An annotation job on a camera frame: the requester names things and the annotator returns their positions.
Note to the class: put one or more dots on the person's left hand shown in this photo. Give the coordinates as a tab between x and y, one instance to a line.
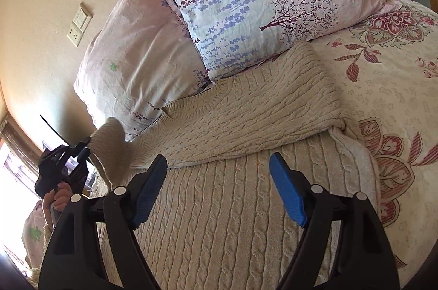
56	200

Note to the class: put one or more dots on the beige cable knit sweater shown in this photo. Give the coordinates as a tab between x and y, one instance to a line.
218	221

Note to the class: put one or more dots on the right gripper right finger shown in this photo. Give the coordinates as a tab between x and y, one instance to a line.
363	258

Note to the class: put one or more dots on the floral bed cover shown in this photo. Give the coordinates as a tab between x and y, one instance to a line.
386	67

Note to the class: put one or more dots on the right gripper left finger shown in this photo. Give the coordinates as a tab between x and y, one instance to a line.
93	245

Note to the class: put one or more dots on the white wall switch socket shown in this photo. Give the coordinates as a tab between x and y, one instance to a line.
79	25

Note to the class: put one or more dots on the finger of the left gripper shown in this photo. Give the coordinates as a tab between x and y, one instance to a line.
75	150
79	175

